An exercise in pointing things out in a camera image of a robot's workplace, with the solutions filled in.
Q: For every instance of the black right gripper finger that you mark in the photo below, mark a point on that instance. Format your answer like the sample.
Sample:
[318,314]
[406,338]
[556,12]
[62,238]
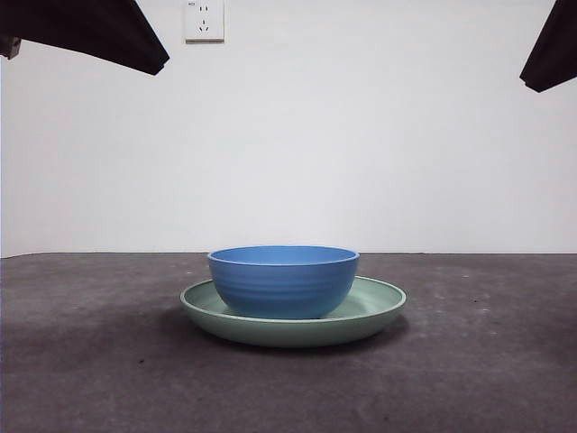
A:
[556,54]

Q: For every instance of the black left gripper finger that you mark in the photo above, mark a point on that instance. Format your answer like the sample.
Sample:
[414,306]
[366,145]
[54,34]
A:
[90,27]

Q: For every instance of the blue ribbed bowl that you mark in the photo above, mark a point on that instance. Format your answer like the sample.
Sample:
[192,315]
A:
[284,284]

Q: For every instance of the green plate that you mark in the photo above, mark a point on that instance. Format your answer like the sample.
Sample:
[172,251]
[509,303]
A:
[293,334]

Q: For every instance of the white wall socket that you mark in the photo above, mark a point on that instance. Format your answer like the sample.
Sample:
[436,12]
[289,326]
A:
[203,22]

